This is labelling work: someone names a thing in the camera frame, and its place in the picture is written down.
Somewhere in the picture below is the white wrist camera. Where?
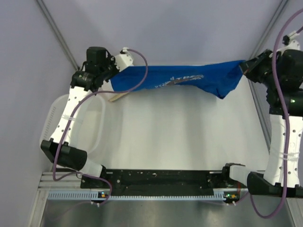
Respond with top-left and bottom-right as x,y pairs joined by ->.
115,47 -> 134,72
282,27 -> 303,50

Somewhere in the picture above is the blue t-shirt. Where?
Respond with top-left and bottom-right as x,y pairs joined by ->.
109,60 -> 244,99

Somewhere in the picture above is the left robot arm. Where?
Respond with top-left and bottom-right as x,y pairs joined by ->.
40,47 -> 118,188

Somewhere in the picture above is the left aluminium frame post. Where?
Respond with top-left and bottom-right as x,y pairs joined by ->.
34,0 -> 79,70

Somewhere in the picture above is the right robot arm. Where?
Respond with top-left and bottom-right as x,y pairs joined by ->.
221,49 -> 303,199

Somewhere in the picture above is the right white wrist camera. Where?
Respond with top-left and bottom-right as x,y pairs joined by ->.
282,27 -> 303,50

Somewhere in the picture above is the white folded printed t-shirt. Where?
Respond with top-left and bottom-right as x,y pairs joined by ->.
102,81 -> 119,101

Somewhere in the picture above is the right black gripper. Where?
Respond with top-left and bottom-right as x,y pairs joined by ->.
238,49 -> 280,89

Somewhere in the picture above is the grey slotted cable duct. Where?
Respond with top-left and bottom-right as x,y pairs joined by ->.
47,191 -> 240,201

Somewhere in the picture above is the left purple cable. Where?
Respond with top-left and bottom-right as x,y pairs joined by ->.
52,48 -> 149,206

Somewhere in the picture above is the purple cable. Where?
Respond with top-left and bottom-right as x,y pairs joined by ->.
52,48 -> 149,206
233,0 -> 303,218

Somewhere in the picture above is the white plastic basket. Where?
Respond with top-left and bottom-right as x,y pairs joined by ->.
39,95 -> 108,163

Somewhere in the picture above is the beige folded t-shirt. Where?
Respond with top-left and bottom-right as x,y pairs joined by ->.
108,92 -> 129,102

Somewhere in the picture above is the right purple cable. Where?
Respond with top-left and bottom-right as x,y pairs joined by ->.
233,0 -> 303,218

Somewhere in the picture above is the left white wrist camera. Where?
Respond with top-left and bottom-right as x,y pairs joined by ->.
115,47 -> 134,72

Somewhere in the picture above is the aluminium front rail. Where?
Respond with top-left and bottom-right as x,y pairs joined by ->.
37,171 -> 298,190

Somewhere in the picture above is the aluminium frame post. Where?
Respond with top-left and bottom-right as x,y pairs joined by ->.
246,0 -> 290,60
34,0 -> 79,70

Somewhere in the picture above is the right aluminium frame post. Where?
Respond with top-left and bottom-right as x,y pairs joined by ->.
246,0 -> 290,60

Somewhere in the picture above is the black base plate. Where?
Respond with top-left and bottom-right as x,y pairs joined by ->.
80,168 -> 240,196

